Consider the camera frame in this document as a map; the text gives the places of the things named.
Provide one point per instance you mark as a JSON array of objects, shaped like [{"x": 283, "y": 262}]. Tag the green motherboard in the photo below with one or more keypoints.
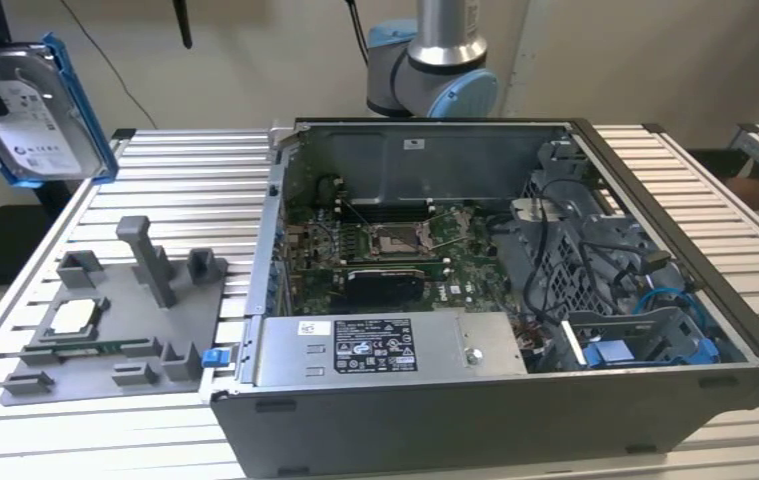
[{"x": 466, "y": 260}]

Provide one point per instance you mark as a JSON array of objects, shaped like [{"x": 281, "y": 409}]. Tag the black graphics card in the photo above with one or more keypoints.
[{"x": 386, "y": 285}]

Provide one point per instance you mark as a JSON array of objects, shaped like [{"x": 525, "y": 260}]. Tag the grey metal drive cage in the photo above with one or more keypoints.
[{"x": 573, "y": 270}]

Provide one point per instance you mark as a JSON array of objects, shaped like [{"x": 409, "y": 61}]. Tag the silver CPU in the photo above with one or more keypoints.
[{"x": 74, "y": 317}]

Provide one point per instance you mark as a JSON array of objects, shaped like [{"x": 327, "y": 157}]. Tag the black RAM slot bank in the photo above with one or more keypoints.
[{"x": 393, "y": 211}]

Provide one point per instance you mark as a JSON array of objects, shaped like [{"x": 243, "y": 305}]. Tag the grey parts rack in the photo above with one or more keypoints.
[{"x": 119, "y": 320}]

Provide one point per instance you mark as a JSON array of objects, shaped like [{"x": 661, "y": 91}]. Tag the CPU socket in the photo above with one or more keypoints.
[{"x": 393, "y": 243}]

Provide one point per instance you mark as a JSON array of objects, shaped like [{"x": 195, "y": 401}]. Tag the green RAM stick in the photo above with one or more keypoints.
[{"x": 93, "y": 346}]

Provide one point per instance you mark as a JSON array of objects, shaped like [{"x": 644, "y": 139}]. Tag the hard disk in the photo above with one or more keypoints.
[{"x": 33, "y": 130}]

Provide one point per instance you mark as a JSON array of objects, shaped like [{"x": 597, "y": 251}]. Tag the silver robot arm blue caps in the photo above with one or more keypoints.
[{"x": 449, "y": 30}]

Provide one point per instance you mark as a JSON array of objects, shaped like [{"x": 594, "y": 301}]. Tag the dark grey PC case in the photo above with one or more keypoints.
[{"x": 486, "y": 430}]

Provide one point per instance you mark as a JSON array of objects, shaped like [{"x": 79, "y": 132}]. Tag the blue case latch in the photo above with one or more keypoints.
[{"x": 214, "y": 357}]

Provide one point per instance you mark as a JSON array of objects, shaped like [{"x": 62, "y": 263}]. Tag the blue plastic bay carrier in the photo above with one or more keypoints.
[{"x": 609, "y": 356}]

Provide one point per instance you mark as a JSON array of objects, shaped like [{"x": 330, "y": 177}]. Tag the silver power supply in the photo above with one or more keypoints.
[{"x": 286, "y": 360}]

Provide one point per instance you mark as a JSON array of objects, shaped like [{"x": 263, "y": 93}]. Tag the black antenna rod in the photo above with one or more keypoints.
[{"x": 183, "y": 25}]

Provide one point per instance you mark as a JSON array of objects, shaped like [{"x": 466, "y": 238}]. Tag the grey disk bay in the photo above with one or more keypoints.
[{"x": 660, "y": 325}]

